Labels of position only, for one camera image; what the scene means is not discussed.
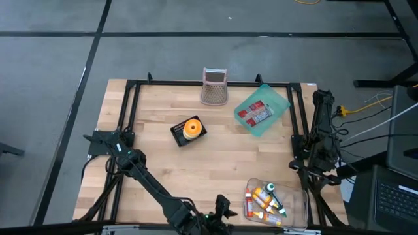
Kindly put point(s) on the red icing bottle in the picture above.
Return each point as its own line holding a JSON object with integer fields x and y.
{"x": 249, "y": 205}

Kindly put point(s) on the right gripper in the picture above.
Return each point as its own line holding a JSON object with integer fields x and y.
{"x": 321, "y": 160}

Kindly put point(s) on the teal plastic bin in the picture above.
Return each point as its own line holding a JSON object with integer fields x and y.
{"x": 277, "y": 98}

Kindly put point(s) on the black laptop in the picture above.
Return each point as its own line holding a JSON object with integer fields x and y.
{"x": 392, "y": 199}

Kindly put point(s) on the yellow icing bottle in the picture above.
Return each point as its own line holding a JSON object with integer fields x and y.
{"x": 263, "y": 195}
{"x": 265, "y": 205}

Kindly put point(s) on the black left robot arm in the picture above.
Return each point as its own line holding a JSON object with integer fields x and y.
{"x": 150, "y": 182}

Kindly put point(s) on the black aluminium table frame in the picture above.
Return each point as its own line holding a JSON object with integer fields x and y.
{"x": 170, "y": 82}

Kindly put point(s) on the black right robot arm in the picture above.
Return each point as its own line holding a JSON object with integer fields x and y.
{"x": 323, "y": 111}

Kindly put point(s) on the orange toy donut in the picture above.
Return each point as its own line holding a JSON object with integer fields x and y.
{"x": 187, "y": 127}

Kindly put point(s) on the black plastic basket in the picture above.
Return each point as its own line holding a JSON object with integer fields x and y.
{"x": 178, "y": 134}

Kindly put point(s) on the clear plastic bin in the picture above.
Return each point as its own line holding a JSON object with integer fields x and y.
{"x": 294, "y": 209}

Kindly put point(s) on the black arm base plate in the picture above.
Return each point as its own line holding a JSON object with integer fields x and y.
{"x": 98, "y": 147}
{"x": 297, "y": 147}

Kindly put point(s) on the red cracker package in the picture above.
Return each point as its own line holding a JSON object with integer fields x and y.
{"x": 254, "y": 112}

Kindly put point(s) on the metal box grater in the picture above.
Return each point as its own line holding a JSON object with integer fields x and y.
{"x": 214, "y": 93}

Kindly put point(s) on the dark furniture foot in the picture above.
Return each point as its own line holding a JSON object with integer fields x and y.
{"x": 9, "y": 150}

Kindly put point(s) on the silver aluminium rail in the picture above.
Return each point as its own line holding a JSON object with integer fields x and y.
{"x": 130, "y": 230}

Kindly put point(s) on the black desk frame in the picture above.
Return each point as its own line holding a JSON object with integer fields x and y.
{"x": 375, "y": 83}

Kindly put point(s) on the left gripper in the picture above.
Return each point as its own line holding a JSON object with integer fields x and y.
{"x": 212, "y": 225}

